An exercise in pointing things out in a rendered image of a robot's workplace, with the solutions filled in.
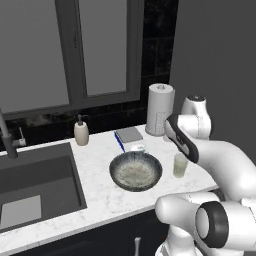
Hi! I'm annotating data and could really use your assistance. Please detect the clear ice cube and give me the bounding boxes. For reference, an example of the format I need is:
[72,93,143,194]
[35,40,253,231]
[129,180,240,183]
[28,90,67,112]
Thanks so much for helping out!
[130,143,147,154]

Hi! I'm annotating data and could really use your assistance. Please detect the grey patterned ice bowl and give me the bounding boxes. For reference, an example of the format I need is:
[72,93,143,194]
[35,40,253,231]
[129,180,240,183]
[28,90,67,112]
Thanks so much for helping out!
[108,150,164,193]

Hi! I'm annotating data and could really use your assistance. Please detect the glass of lemonade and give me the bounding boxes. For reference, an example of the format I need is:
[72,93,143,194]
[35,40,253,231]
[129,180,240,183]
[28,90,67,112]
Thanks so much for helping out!
[172,152,189,179]

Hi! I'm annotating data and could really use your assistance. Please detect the grey fridge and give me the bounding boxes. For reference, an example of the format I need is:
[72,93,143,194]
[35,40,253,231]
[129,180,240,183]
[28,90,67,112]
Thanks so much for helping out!
[168,0,256,158]

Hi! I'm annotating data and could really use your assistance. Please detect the grey square sponge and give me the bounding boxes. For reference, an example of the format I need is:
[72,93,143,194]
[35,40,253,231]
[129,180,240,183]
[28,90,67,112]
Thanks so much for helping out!
[115,126,144,144]

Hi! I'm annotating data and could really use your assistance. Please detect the blue dish brush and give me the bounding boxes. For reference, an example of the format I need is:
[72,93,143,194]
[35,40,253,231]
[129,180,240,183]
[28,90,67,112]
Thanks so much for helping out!
[113,130,126,154]

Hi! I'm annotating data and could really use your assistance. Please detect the white paper towel roll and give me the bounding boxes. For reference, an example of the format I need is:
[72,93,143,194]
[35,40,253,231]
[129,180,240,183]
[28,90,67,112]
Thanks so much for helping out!
[145,83,176,137]

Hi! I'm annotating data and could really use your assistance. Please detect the beige soap dispenser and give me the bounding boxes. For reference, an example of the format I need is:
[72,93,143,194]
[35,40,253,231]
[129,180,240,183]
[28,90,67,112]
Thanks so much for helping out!
[73,114,90,147]

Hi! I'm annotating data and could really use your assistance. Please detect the grey framed window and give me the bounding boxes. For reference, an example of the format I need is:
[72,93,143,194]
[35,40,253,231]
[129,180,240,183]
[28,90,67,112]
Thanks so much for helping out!
[0,0,146,121]

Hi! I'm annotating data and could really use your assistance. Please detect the small grey sink lever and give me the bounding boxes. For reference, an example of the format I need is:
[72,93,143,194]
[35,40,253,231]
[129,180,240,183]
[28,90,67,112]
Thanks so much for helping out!
[17,126,27,147]

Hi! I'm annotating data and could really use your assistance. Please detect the dark grey sink basin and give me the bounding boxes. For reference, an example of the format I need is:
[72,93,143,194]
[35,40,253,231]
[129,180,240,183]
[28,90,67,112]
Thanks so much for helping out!
[0,142,89,234]

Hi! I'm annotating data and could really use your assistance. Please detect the dark cupboard front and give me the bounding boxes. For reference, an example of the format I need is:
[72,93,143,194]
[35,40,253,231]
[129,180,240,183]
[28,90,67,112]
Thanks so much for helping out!
[12,209,172,256]

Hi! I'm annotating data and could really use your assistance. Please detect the dark grey tap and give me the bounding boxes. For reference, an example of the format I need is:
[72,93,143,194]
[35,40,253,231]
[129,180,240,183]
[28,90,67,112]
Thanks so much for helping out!
[0,107,20,160]

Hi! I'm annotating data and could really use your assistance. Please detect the grey cupboard handle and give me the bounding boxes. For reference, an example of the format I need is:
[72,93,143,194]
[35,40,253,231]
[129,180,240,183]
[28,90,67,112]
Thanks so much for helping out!
[133,236,142,256]

